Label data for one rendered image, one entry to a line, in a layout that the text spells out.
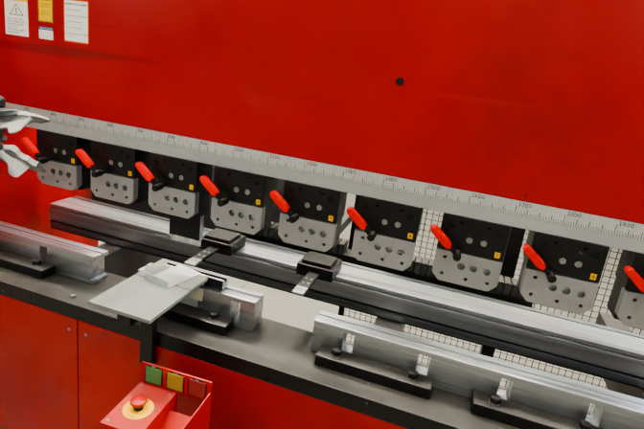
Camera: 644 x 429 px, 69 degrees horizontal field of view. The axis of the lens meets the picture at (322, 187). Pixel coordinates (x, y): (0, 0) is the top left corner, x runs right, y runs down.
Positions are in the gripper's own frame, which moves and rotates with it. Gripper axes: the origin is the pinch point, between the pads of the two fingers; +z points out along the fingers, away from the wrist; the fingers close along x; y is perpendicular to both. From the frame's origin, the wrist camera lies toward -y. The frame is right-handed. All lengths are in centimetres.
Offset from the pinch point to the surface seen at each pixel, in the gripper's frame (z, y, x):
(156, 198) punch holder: 24.2, -14.4, -24.4
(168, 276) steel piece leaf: 33, 1, -39
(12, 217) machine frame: -22, -47, -89
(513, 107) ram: 87, 1, 45
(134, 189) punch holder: 17.9, -18.5, -27.0
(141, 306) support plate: 26.9, 15.2, -31.9
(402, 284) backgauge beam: 103, -2, -24
